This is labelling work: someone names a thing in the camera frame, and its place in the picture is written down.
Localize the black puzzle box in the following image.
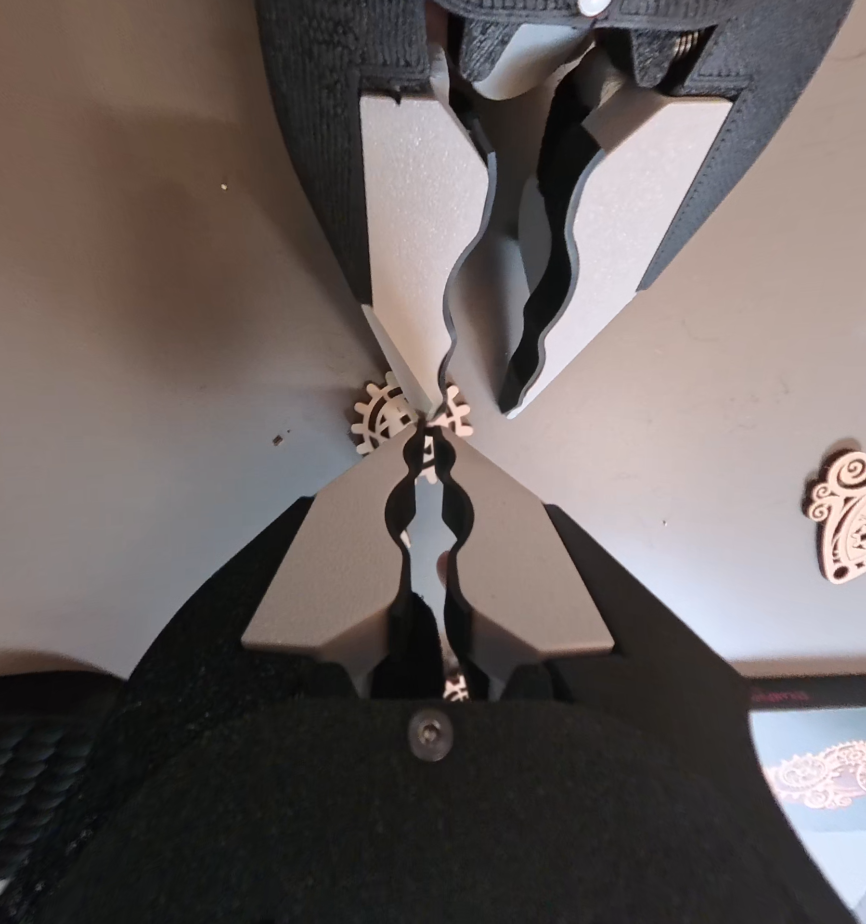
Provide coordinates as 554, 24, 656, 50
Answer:
747, 675, 866, 831

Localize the black textured seat cushion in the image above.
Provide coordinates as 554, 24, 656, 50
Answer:
0, 671, 127, 903

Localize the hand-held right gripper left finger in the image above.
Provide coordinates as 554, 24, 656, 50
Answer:
241, 426, 434, 694

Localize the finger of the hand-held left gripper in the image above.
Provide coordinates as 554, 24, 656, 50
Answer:
498, 90, 735, 420
359, 90, 511, 425

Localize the wooden gear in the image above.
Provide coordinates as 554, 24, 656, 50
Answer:
349, 372, 475, 482

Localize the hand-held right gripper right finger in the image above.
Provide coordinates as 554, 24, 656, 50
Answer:
436, 427, 614, 697

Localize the ornate wooden teardrop piece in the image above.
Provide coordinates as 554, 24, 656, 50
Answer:
810, 442, 866, 584

